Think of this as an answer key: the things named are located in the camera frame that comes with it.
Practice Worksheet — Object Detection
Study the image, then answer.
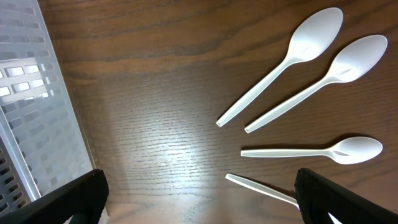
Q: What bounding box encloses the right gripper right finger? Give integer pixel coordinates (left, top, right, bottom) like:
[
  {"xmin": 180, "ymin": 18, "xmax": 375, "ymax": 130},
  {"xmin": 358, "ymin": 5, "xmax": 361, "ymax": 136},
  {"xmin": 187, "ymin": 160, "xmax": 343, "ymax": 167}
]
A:
[{"xmin": 295, "ymin": 168, "xmax": 397, "ymax": 224}]

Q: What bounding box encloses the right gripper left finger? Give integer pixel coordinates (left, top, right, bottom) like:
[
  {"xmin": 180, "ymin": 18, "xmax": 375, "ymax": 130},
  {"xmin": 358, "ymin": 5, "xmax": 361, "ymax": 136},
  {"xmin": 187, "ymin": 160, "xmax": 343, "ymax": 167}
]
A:
[{"xmin": 1, "ymin": 169, "xmax": 109, "ymax": 224}]

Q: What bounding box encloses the white plastic spoon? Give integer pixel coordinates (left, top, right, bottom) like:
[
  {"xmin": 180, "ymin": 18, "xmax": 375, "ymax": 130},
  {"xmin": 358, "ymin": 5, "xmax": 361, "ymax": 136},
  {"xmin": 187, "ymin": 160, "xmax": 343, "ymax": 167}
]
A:
[
  {"xmin": 241, "ymin": 137, "xmax": 383, "ymax": 165},
  {"xmin": 244, "ymin": 35, "xmax": 388, "ymax": 133},
  {"xmin": 224, "ymin": 172, "xmax": 343, "ymax": 224},
  {"xmin": 216, "ymin": 7, "xmax": 343, "ymax": 127}
]

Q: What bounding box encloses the white plastic spoon top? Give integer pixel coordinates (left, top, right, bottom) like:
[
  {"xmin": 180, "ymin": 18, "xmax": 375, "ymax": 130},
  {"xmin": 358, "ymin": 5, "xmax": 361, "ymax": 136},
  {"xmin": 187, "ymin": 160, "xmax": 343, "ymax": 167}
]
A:
[{"xmin": 216, "ymin": 7, "xmax": 343, "ymax": 127}]

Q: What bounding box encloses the clear perforated plastic basket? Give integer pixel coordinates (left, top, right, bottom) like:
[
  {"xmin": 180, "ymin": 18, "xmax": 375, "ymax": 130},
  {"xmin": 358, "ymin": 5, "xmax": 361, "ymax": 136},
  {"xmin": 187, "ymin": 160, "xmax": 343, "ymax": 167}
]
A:
[{"xmin": 1, "ymin": 0, "xmax": 93, "ymax": 215}]

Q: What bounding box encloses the white plastic spoon bottom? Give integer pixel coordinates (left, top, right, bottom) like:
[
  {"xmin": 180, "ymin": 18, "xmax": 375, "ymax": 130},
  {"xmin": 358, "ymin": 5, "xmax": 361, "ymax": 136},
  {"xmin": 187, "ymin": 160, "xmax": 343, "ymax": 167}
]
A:
[{"xmin": 224, "ymin": 172, "xmax": 343, "ymax": 224}]

